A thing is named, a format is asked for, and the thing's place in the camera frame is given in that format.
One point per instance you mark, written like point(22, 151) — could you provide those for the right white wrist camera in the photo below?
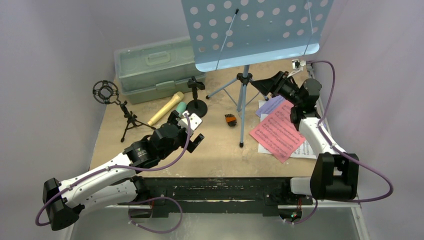
point(297, 67)

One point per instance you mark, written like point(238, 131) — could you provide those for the orange black hex key set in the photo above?
point(231, 120)

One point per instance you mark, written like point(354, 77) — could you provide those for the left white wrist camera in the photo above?
point(189, 121)

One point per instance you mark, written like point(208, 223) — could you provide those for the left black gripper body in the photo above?
point(182, 134)

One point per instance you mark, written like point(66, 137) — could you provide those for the light blue music stand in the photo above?
point(232, 33)

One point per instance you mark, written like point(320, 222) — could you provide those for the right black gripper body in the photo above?
point(278, 85)

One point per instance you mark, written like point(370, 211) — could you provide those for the mint green microphone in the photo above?
point(181, 108)

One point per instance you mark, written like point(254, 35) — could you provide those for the black tripod microphone stand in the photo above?
point(107, 93)

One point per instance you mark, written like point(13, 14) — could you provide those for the lavender sheet music page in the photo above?
point(269, 107)

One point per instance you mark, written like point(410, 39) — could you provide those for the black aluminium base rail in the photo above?
point(268, 196)

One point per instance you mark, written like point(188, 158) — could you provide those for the cream yellow microphone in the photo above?
point(176, 99)

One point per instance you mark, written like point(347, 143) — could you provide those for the black round-base microphone stand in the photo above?
point(196, 106)

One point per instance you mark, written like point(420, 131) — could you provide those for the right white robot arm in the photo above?
point(335, 174)

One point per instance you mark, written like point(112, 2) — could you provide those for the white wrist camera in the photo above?
point(297, 67)
point(189, 121)

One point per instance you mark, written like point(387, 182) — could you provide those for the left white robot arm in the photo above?
point(115, 181)

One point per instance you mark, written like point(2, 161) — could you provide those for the white sheet music page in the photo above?
point(261, 103)
point(304, 151)

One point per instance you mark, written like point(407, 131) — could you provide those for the grey-green plastic toolbox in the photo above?
point(156, 70)

